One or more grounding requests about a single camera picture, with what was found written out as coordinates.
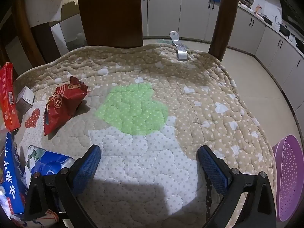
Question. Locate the quilted heart-print blanket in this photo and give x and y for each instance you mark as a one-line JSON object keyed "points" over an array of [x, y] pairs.
{"points": [[142, 87]]}

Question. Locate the beige cardboard piece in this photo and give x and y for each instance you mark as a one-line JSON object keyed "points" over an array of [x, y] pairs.
{"points": [[42, 2]]}

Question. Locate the white kitchen base cabinets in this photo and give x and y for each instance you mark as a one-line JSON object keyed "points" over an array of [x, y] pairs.
{"points": [[166, 9]]}

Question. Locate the long red box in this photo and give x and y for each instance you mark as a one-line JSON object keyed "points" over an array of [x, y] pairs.
{"points": [[8, 99]]}

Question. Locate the black range hood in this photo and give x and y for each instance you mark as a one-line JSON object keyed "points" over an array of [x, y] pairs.
{"points": [[291, 9]]}

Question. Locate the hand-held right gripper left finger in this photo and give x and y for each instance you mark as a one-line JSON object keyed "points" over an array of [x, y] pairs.
{"points": [[86, 168]]}

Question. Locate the clear plastic bottle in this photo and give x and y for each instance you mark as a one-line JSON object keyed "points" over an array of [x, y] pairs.
{"points": [[181, 52]]}

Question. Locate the wooden chair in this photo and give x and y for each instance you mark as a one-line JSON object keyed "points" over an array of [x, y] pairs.
{"points": [[109, 11]]}

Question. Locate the red snack bag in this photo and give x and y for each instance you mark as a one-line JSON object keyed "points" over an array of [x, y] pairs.
{"points": [[61, 104]]}

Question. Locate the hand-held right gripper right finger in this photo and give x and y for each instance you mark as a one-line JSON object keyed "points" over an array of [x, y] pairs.
{"points": [[213, 171]]}

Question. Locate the black cooking pot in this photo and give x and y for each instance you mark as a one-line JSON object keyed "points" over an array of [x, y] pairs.
{"points": [[284, 29]]}

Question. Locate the blue floral tissue pack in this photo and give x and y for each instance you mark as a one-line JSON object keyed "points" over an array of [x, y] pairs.
{"points": [[47, 161]]}

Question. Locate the small white box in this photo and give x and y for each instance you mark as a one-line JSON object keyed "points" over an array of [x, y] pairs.
{"points": [[26, 97]]}

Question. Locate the purple plastic basket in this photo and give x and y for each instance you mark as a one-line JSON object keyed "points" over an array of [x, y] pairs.
{"points": [[289, 171]]}

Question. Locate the blue printed bag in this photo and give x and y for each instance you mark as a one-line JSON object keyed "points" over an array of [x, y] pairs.
{"points": [[10, 171]]}

